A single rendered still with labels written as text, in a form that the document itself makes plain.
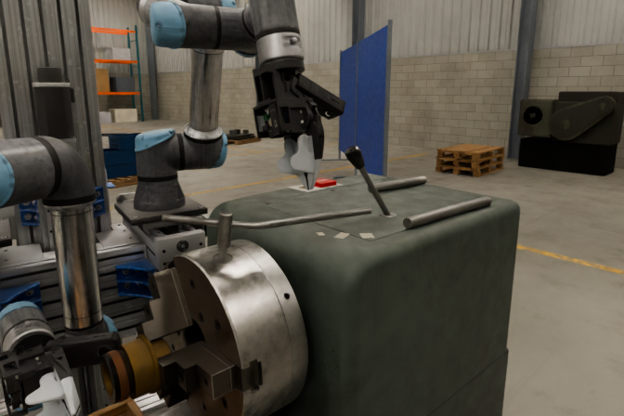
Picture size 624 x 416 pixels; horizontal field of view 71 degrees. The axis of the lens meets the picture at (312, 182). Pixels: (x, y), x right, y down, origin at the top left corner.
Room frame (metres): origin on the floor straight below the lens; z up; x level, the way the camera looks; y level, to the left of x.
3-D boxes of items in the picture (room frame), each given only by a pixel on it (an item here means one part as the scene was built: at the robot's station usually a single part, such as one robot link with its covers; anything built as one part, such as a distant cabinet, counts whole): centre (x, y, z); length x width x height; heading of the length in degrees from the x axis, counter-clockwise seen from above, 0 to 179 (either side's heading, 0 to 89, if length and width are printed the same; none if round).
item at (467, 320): (1.00, -0.12, 1.06); 0.59 x 0.48 x 0.39; 131
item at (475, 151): (8.37, -3.06, 0.22); 1.25 x 0.86 x 0.44; 136
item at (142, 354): (0.62, 0.28, 1.08); 0.09 x 0.09 x 0.09; 41
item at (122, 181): (7.42, 3.09, 0.39); 1.20 x 0.80 x 0.79; 141
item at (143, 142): (1.32, 0.46, 1.33); 0.13 x 0.12 x 0.14; 116
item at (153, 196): (1.31, 0.47, 1.21); 0.15 x 0.15 x 0.10
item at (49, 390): (0.54, 0.37, 1.09); 0.09 x 0.06 x 0.03; 41
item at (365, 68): (7.59, -0.78, 1.18); 4.12 x 0.80 x 2.35; 5
